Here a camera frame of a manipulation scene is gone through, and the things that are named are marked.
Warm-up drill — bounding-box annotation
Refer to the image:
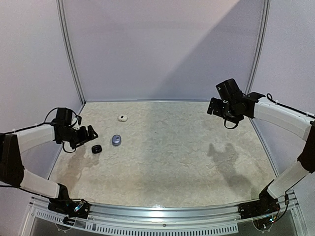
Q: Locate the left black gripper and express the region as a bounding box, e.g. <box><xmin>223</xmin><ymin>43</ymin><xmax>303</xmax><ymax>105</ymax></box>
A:
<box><xmin>61</xmin><ymin>124</ymin><xmax>98</xmax><ymax>149</ymax></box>

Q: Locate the black charging case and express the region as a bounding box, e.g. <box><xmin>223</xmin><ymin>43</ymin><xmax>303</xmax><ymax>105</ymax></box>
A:
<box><xmin>91</xmin><ymin>145</ymin><xmax>102</xmax><ymax>154</ymax></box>

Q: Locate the blue-grey charging case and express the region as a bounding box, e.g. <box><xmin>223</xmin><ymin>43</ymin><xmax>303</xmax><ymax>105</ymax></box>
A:
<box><xmin>111</xmin><ymin>134</ymin><xmax>122</xmax><ymax>147</ymax></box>

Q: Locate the white earbud charging case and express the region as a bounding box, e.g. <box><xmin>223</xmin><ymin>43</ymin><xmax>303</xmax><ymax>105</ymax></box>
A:
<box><xmin>118</xmin><ymin>115</ymin><xmax>128</xmax><ymax>122</ymax></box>

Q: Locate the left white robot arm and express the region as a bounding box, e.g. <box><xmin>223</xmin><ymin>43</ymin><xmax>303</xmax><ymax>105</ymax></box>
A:
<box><xmin>0</xmin><ymin>107</ymin><xmax>98</xmax><ymax>213</ymax></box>

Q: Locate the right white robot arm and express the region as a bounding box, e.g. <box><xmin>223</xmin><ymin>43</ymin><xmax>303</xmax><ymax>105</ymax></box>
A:
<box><xmin>207</xmin><ymin>78</ymin><xmax>315</xmax><ymax>214</ymax></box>

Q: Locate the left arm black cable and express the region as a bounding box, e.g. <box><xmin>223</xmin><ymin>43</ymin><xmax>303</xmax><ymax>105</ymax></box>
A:
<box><xmin>0</xmin><ymin>108</ymin><xmax>83</xmax><ymax>154</ymax></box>

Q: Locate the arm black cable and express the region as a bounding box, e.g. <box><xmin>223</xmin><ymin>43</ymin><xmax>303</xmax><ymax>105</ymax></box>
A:
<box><xmin>0</xmin><ymin>108</ymin><xmax>83</xmax><ymax>154</ymax></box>
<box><xmin>222</xmin><ymin>92</ymin><xmax>315</xmax><ymax>130</ymax></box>

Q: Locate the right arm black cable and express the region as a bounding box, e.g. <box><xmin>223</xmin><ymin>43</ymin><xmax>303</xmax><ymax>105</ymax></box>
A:
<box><xmin>222</xmin><ymin>92</ymin><xmax>315</xmax><ymax>130</ymax></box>

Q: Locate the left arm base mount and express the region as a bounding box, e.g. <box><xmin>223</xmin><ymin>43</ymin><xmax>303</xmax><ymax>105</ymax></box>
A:
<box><xmin>48</xmin><ymin>183</ymin><xmax>91</xmax><ymax>219</ymax></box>

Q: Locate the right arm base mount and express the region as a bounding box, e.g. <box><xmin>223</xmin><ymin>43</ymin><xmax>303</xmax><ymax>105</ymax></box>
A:
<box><xmin>237</xmin><ymin>180</ymin><xmax>289</xmax><ymax>219</ymax></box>

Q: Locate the aluminium front rail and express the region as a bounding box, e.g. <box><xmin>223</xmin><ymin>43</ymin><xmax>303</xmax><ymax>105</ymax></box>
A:
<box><xmin>21</xmin><ymin>192</ymin><xmax>306</xmax><ymax>236</ymax></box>

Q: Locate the right aluminium frame post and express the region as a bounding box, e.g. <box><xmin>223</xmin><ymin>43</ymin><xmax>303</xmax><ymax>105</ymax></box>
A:
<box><xmin>245</xmin><ymin>0</ymin><xmax>271</xmax><ymax>94</ymax></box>

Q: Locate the aluminium frame post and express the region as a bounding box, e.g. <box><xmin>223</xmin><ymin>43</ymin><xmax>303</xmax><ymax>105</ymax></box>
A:
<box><xmin>245</xmin><ymin>0</ymin><xmax>271</xmax><ymax>94</ymax></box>
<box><xmin>56</xmin><ymin>0</ymin><xmax>86</xmax><ymax>105</ymax></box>

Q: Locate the left aluminium frame post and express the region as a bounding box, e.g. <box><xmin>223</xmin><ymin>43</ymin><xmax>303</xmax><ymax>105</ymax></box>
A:
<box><xmin>56</xmin><ymin>0</ymin><xmax>86</xmax><ymax>105</ymax></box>

